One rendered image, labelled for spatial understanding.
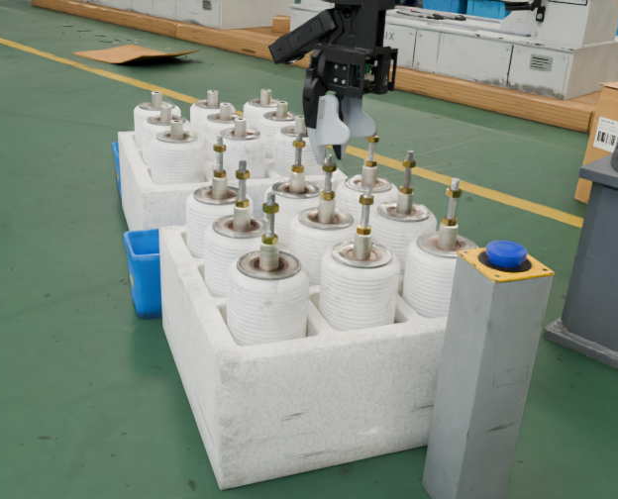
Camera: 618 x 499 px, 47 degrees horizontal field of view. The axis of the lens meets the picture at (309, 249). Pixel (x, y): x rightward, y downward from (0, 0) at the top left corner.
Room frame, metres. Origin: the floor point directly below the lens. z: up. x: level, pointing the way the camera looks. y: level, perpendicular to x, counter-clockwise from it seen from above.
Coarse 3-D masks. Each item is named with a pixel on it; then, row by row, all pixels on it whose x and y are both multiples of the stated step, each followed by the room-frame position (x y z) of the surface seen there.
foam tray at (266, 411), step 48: (192, 288) 0.81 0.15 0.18; (192, 336) 0.77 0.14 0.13; (336, 336) 0.71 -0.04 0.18; (384, 336) 0.72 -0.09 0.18; (432, 336) 0.74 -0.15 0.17; (192, 384) 0.78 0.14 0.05; (240, 384) 0.65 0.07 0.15; (288, 384) 0.67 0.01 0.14; (336, 384) 0.69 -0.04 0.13; (384, 384) 0.72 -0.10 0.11; (432, 384) 0.74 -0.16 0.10; (240, 432) 0.65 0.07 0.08; (288, 432) 0.67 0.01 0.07; (336, 432) 0.69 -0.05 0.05; (384, 432) 0.72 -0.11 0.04; (240, 480) 0.65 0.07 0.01
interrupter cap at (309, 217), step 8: (312, 208) 0.92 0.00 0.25; (336, 208) 0.93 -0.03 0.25; (304, 216) 0.89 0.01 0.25; (312, 216) 0.90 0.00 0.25; (336, 216) 0.90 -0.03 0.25; (344, 216) 0.90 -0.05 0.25; (352, 216) 0.90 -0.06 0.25; (304, 224) 0.87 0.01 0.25; (312, 224) 0.87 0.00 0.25; (320, 224) 0.87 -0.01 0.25; (328, 224) 0.87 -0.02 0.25; (336, 224) 0.87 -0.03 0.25; (344, 224) 0.87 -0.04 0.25; (352, 224) 0.88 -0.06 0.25
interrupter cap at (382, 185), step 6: (348, 180) 1.05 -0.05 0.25; (354, 180) 1.06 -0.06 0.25; (360, 180) 1.06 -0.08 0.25; (378, 180) 1.06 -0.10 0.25; (384, 180) 1.06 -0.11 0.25; (348, 186) 1.03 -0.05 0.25; (354, 186) 1.03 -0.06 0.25; (360, 186) 1.03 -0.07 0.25; (378, 186) 1.04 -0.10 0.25; (384, 186) 1.03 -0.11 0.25; (390, 186) 1.03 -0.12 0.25; (372, 192) 1.01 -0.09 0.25; (378, 192) 1.01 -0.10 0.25
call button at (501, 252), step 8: (488, 248) 0.65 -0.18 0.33; (496, 248) 0.65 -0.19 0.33; (504, 248) 0.65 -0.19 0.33; (512, 248) 0.65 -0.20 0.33; (520, 248) 0.65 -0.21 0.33; (496, 256) 0.64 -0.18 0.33; (504, 256) 0.63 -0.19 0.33; (512, 256) 0.63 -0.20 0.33; (520, 256) 0.63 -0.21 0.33; (496, 264) 0.64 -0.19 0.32; (504, 264) 0.64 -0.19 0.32; (512, 264) 0.64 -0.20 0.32
